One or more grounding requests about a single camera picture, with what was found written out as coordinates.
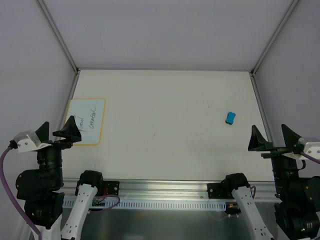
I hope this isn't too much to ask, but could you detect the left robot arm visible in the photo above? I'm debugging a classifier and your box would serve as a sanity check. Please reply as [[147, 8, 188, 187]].
[[13, 116, 104, 240]]

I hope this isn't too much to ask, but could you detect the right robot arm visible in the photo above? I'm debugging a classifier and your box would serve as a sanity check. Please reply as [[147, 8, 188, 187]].
[[221, 124, 320, 240]]

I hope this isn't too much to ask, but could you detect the yellow-framed small whiteboard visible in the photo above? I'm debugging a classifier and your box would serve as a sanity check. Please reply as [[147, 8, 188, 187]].
[[65, 98, 106, 146]]

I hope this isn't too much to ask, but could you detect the left aluminium frame post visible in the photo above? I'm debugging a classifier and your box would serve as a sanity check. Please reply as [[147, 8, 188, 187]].
[[35, 0, 80, 126]]

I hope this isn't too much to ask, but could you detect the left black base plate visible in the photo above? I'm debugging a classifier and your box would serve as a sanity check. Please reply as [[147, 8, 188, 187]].
[[102, 180, 120, 196]]

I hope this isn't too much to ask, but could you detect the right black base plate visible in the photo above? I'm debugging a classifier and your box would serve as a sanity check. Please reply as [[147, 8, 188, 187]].
[[206, 183, 228, 199]]

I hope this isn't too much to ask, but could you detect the white slotted cable duct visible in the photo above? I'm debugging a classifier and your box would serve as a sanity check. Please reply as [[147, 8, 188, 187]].
[[63, 198, 227, 212]]

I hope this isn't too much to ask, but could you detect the aluminium frame post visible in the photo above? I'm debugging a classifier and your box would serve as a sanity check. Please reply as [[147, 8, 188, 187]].
[[249, 0, 301, 142], [35, 0, 80, 126]]

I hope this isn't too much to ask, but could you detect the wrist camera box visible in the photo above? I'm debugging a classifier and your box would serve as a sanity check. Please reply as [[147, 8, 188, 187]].
[[284, 137, 320, 162], [13, 130, 52, 153]]

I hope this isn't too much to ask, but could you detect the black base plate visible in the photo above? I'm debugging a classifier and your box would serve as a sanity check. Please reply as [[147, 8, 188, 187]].
[[102, 180, 120, 196], [206, 183, 228, 199]]

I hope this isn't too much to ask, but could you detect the aluminium mounting rail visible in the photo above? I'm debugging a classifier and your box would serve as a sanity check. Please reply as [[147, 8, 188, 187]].
[[61, 178, 280, 203]]

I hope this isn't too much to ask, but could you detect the right aluminium frame post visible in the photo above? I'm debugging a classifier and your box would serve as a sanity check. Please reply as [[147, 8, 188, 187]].
[[249, 0, 301, 142]]

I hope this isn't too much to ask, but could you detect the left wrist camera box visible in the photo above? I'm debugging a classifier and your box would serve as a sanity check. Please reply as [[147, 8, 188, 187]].
[[13, 130, 52, 153]]

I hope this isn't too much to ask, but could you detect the blue foam whiteboard eraser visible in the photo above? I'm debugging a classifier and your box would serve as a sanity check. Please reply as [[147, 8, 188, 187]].
[[225, 111, 236, 125]]

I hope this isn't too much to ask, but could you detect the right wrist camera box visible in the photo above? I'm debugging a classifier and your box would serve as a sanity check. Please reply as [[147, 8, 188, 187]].
[[284, 137, 320, 162]]

